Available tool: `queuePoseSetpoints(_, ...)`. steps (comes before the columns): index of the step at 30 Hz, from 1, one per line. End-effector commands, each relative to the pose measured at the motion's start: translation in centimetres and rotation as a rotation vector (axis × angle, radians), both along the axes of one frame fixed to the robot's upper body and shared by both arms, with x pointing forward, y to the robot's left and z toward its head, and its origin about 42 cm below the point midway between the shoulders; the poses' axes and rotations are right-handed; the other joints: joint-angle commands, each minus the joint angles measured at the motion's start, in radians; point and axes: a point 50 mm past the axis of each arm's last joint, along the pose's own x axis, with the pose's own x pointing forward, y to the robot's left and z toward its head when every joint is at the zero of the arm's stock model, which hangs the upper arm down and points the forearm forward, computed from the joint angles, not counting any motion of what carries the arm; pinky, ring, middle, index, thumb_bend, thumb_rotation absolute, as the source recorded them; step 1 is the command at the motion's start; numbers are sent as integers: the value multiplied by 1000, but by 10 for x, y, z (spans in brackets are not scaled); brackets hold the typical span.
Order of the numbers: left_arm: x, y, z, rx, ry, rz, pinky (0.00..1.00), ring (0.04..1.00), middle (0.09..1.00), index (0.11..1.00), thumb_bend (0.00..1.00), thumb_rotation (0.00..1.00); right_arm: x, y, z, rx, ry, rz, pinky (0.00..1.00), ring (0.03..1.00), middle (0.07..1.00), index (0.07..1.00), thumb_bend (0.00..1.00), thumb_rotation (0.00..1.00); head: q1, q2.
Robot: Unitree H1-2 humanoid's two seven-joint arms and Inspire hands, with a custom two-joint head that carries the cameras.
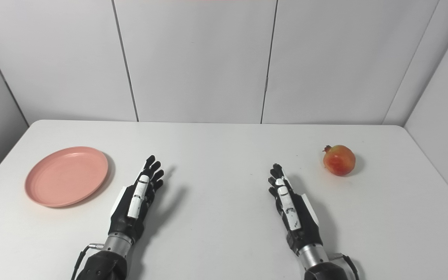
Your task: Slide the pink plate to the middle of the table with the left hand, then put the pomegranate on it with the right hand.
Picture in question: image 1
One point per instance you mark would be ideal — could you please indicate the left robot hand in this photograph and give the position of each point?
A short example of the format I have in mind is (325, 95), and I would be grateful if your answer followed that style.
(130, 212)

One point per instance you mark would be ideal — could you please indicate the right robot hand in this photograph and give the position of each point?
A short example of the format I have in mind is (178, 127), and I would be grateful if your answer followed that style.
(296, 217)

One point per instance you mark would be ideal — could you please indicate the red yellow pomegranate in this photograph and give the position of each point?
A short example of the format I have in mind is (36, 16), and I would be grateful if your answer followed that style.
(339, 160)

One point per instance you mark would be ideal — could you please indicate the pink plate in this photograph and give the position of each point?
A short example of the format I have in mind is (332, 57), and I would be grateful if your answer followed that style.
(66, 176)

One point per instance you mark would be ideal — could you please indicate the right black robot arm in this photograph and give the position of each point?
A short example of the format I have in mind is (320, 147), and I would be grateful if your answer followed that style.
(317, 264)

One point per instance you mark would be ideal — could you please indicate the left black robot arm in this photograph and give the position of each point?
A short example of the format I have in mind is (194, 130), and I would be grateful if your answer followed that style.
(105, 260)

